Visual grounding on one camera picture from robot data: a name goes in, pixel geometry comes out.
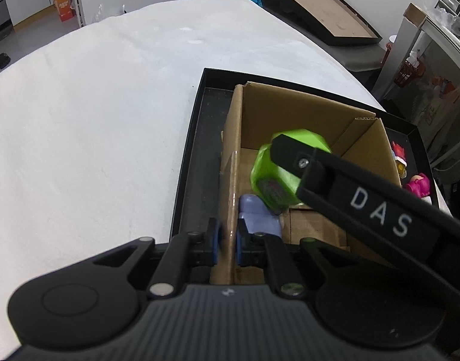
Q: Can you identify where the green hexagonal toy block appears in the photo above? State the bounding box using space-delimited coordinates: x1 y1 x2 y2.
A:
249 129 332 212

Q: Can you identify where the magenta dinosaur costume figurine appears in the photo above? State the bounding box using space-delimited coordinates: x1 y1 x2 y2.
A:
404 173 430 199

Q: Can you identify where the lavender toy sofa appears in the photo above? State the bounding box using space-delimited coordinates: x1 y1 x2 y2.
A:
238 194 282 238

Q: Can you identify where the black shallow tray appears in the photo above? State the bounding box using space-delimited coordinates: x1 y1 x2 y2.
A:
170 68 433 236

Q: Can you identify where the orange cardboard box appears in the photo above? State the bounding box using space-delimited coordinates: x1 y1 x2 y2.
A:
53 0 74 22

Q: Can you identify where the red hat gold figurine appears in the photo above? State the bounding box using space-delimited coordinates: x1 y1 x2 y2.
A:
391 141 407 180

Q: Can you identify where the brown cardboard box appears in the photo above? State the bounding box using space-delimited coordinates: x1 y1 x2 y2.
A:
210 82 400 285

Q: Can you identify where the black framed cork board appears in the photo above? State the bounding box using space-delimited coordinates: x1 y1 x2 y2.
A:
274 0 381 47

